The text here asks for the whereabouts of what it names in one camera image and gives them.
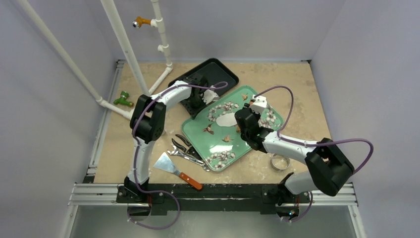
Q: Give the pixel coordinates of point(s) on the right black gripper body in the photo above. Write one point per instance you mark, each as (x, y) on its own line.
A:
(244, 117)

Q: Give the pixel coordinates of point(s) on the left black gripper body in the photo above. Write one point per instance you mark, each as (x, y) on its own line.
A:
(197, 102)

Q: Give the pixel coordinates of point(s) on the black plastic tray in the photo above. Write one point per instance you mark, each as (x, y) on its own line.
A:
(208, 73)

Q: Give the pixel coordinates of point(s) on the white dough ball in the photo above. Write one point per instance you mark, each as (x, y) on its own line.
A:
(226, 120)

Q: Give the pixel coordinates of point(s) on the green floral tray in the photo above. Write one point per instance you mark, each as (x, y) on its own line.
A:
(219, 146)

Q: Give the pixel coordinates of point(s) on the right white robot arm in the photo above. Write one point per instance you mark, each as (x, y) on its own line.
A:
(328, 168)

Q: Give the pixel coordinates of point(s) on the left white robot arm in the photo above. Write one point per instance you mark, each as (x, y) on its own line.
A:
(148, 119)

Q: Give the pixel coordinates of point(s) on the silver open-end wrench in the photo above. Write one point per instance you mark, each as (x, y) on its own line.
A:
(177, 152)

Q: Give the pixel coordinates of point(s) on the green plastic faucet tap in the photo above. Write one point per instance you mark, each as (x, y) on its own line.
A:
(123, 100)

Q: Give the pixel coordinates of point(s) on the orange faucet tap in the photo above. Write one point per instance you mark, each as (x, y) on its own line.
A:
(139, 22)

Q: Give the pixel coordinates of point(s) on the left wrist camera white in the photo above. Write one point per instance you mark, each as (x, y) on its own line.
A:
(210, 96)

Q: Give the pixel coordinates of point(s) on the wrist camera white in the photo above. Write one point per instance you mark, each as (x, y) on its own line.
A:
(258, 104)
(210, 96)

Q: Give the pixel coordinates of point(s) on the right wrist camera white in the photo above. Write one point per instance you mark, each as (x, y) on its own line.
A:
(258, 104)

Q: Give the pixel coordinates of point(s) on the black handled pliers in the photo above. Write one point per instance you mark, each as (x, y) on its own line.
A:
(187, 146)

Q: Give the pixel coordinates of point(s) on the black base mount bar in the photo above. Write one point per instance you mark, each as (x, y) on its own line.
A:
(160, 198)

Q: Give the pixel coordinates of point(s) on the metal scraper wooden handle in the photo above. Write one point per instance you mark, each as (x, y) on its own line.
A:
(164, 163)

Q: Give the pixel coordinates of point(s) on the white PVC pipe frame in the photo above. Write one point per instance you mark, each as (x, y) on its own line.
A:
(119, 30)

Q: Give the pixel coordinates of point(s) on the aluminium rail frame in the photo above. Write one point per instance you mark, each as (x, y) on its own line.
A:
(97, 215)

